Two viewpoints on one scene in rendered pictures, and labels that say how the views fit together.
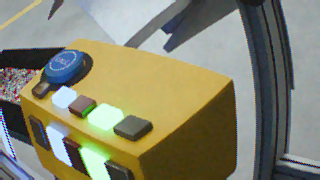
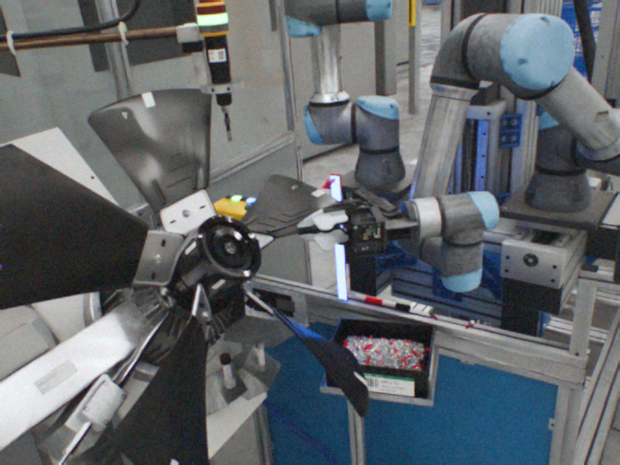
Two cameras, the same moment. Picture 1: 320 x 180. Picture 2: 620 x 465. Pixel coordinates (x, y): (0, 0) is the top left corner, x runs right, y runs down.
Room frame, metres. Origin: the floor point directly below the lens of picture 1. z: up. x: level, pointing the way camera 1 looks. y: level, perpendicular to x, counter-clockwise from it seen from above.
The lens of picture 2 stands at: (1.88, -0.11, 1.61)
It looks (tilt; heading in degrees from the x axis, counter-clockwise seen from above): 25 degrees down; 167
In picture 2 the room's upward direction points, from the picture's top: 5 degrees counter-clockwise
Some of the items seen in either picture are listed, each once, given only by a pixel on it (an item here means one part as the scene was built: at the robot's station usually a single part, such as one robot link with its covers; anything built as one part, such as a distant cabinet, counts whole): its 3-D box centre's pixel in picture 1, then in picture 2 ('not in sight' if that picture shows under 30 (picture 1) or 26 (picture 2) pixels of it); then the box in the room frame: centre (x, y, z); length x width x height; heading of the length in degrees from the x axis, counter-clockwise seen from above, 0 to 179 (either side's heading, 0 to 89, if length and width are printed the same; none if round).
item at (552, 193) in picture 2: not in sight; (558, 182); (0.74, 0.79, 1.09); 0.15 x 0.15 x 0.10
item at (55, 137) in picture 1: (58, 146); not in sight; (0.45, 0.09, 1.04); 0.02 x 0.01 x 0.03; 44
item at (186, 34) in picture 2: not in sight; (211, 57); (0.94, -0.02, 1.50); 0.09 x 0.07 x 0.10; 79
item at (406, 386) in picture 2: (14, 90); (381, 356); (0.93, 0.25, 0.85); 0.22 x 0.17 x 0.07; 59
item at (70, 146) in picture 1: (76, 157); not in sight; (0.44, 0.07, 1.04); 0.02 x 0.01 x 0.03; 44
